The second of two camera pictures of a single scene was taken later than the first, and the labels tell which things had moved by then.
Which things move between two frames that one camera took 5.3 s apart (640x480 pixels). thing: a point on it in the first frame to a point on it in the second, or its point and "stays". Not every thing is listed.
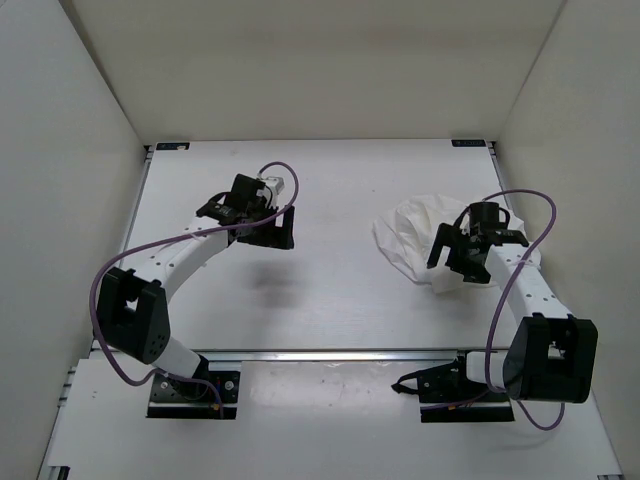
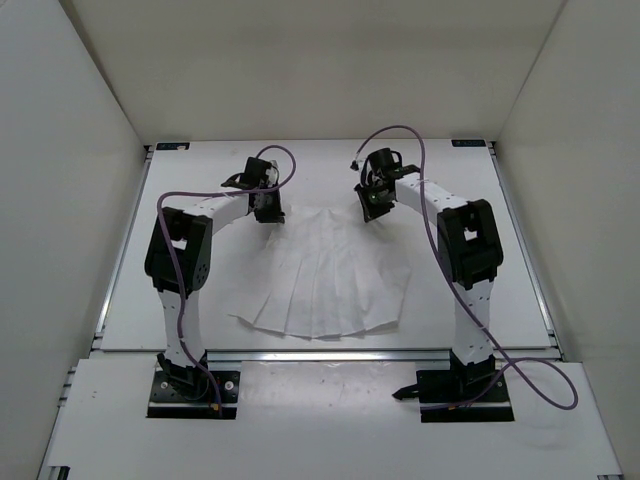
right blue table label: (469, 143) stays
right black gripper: (446, 236) to (371, 213)
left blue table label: (172, 145) stays
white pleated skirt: (407, 230) to (327, 274)
